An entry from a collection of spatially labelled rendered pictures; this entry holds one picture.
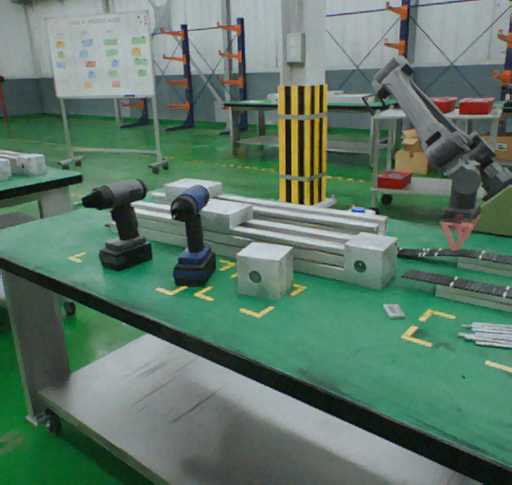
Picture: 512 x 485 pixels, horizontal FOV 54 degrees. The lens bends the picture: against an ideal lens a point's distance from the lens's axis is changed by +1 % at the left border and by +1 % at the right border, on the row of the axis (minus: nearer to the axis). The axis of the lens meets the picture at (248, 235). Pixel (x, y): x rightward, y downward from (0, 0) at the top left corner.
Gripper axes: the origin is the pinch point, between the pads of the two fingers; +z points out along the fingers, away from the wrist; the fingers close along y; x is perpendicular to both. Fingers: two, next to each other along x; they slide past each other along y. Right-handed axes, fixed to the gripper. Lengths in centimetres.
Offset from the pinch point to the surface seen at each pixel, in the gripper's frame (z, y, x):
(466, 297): 4.7, 20.9, 6.5
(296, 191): 65, -272, -194
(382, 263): -0.6, 23.7, -10.6
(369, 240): -3.7, 18.8, -15.5
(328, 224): -1.3, 4.5, -32.5
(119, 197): -13, 42, -72
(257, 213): -1, 5, -56
